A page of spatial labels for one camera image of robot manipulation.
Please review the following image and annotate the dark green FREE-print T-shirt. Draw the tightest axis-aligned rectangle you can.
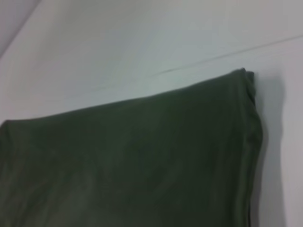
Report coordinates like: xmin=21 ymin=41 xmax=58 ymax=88
xmin=0 ymin=68 xmax=264 ymax=227

